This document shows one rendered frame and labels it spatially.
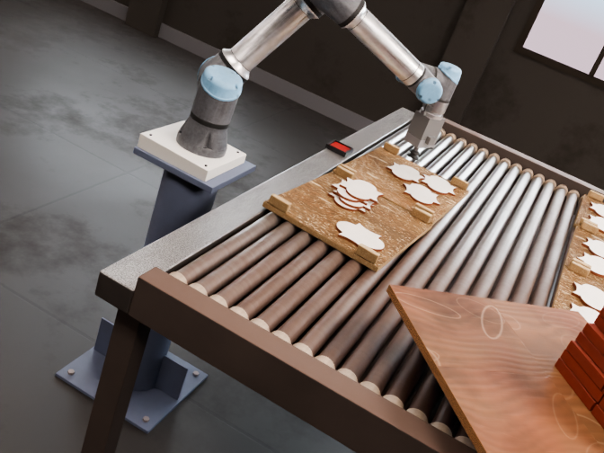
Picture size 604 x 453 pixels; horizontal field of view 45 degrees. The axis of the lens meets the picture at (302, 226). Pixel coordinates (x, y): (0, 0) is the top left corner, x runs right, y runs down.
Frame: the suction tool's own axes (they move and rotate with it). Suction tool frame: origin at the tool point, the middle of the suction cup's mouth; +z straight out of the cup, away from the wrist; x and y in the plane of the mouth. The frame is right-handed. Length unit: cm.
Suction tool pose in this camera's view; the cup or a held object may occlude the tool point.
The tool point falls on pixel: (413, 156)
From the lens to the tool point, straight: 241.8
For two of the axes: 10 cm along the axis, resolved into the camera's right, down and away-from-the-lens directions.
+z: -3.2, 8.4, 4.4
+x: -6.1, -5.3, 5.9
